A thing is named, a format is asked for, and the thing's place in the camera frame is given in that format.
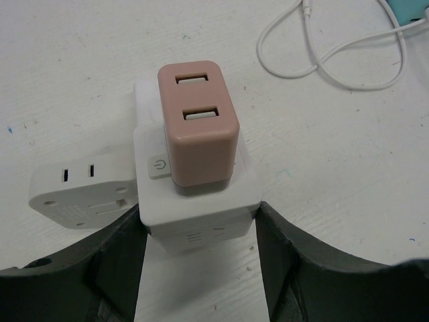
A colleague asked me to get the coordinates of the white square plug adapter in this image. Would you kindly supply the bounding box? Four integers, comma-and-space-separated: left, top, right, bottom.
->
28, 154, 137, 229

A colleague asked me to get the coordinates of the white usb cable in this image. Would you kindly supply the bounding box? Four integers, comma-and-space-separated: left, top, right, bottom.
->
256, 0, 429, 91

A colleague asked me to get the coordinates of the pink dual usb charger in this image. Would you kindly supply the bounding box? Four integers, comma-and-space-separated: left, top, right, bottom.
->
158, 60, 240, 195

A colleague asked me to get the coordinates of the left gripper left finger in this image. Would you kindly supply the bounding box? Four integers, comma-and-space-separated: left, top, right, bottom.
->
1, 205, 147, 321

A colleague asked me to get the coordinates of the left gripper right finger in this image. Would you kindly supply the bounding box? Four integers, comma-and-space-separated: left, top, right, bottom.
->
255, 202, 428, 321

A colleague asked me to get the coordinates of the white cube power socket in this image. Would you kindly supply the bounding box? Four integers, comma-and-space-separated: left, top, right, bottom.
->
133, 80, 262, 253

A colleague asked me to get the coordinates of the teal usb charger plug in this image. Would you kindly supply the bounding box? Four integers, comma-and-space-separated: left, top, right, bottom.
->
387, 0, 429, 26

